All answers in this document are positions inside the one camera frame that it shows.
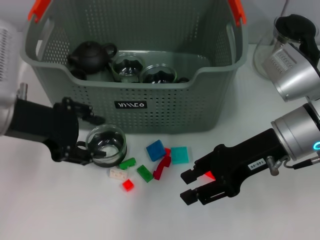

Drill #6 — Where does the dark red curved brick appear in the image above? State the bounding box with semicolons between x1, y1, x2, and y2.
153;155;172;181

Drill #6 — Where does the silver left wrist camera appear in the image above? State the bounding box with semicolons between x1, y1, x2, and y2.
0;19;19;105

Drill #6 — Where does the cyan flat square brick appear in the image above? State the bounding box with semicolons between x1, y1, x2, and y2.
170;146;189;165

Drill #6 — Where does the green arch brick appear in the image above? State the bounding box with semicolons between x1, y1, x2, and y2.
119;157;138;170

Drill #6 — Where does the blue square brick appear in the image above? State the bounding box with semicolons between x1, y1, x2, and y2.
146;139;167;163

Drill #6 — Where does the silver cylindrical connector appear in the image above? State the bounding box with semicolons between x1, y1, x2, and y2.
266;156;280;176
16;83;29;101

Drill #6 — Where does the grey perforated storage bin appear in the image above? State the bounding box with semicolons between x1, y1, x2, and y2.
19;0;250;133

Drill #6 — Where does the small black teacup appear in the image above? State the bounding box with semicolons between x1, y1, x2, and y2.
69;67;88;81

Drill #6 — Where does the small red square brick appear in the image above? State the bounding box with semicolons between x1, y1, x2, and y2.
121;178;136;192

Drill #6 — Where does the orange bin handle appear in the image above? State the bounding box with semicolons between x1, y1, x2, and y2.
27;0;247;27

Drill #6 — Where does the glass pitcher black lid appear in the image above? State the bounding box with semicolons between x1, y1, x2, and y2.
253;14;320;76

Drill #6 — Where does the black clay teapot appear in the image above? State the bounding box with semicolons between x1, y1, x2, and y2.
66;41;118;75

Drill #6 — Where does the translucent white long brick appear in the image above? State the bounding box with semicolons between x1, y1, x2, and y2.
109;168;128;180

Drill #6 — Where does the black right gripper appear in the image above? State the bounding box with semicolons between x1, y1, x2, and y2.
179;128;289;207

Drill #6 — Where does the green rectangular brick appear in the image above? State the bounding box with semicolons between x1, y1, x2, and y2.
136;164;154;183

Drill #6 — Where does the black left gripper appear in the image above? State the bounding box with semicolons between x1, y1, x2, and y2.
10;97;108;167

